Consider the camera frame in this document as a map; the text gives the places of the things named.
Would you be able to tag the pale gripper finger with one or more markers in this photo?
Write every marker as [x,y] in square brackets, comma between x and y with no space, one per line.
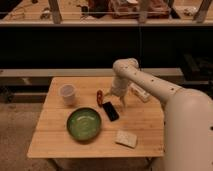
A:
[122,100]
[108,94]

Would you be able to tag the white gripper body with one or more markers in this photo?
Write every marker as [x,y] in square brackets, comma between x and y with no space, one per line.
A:
[119,88]

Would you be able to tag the black rectangular eraser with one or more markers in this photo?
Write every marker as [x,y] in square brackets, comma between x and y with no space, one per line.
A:
[110,111]

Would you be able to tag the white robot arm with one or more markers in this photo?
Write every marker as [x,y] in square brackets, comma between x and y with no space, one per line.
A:
[188,117]

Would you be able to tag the green ceramic bowl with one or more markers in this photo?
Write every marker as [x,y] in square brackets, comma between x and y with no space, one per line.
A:
[84,124]

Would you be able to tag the white ceramic cup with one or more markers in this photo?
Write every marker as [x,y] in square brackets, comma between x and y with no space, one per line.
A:
[68,93]

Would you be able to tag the red small toy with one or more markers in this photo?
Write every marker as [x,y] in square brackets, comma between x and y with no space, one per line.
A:
[99,98]

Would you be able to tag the beige sponge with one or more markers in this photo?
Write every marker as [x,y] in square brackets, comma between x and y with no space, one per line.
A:
[126,138]

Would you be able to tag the wooden table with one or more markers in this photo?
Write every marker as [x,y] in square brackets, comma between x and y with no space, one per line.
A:
[52,140]

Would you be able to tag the wooden workbench with clutter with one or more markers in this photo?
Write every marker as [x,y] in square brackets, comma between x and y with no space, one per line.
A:
[107,12]

